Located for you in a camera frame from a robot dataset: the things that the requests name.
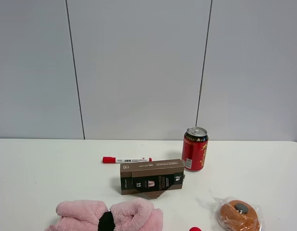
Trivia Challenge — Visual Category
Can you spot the pink towel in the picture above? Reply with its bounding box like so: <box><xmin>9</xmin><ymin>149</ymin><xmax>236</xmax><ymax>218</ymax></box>
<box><xmin>46</xmin><ymin>198</ymin><xmax>163</xmax><ymax>231</ymax></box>

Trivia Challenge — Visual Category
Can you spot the red round object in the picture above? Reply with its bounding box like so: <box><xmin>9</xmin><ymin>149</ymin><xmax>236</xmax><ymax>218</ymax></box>
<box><xmin>189</xmin><ymin>227</ymin><xmax>201</xmax><ymax>231</ymax></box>

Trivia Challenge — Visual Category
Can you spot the red drink can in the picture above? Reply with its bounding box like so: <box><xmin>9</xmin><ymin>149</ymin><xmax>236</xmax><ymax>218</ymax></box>
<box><xmin>181</xmin><ymin>127</ymin><xmax>208</xmax><ymax>172</ymax></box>

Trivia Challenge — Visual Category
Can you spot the red whiteboard marker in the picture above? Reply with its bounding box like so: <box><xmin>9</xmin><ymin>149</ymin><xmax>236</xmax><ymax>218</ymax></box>
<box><xmin>102</xmin><ymin>156</ymin><xmax>152</xmax><ymax>164</ymax></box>

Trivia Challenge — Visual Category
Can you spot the brown coffee capsule box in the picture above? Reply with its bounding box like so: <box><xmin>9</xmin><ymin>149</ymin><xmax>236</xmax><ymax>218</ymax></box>
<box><xmin>120</xmin><ymin>159</ymin><xmax>185</xmax><ymax>199</ymax></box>

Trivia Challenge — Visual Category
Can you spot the wrapped brown pastry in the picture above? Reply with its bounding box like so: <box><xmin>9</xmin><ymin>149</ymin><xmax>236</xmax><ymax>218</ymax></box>
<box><xmin>215</xmin><ymin>197</ymin><xmax>264</xmax><ymax>231</ymax></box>

